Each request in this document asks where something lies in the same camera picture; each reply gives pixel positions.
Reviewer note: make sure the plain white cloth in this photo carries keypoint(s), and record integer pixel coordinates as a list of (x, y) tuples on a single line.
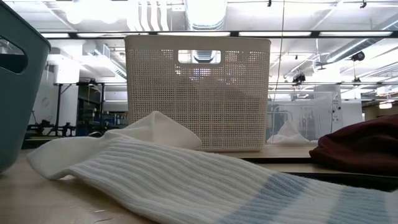
[(161, 130)]

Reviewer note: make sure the black equipment stand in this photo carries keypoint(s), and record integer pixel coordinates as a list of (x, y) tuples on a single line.
[(58, 109)]

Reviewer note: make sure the silver ceiling duct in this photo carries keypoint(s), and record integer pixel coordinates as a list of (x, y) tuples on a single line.
[(205, 15)]

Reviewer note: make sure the clear plastic bin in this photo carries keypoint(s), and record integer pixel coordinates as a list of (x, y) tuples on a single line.
[(320, 118)]

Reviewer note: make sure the cream white cloth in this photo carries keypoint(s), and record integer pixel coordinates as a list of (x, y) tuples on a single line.
[(289, 135)]

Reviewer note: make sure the maroon cloth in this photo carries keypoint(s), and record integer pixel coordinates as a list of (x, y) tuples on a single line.
[(363, 146)]

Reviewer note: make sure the white perforated plastic basket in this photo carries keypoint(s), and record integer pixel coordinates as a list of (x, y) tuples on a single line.
[(199, 105)]

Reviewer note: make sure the black overhead frame beam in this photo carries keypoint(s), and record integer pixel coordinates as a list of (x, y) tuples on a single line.
[(234, 34)]

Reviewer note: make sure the white ribbed blue-striped sock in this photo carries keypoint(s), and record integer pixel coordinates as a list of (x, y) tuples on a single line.
[(174, 180)]

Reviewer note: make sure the teal plastic bin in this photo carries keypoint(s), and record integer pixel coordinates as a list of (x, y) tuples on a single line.
[(18, 109)]

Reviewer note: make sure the black table frame rail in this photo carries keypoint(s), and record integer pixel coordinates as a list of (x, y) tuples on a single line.
[(342, 182), (35, 143)]

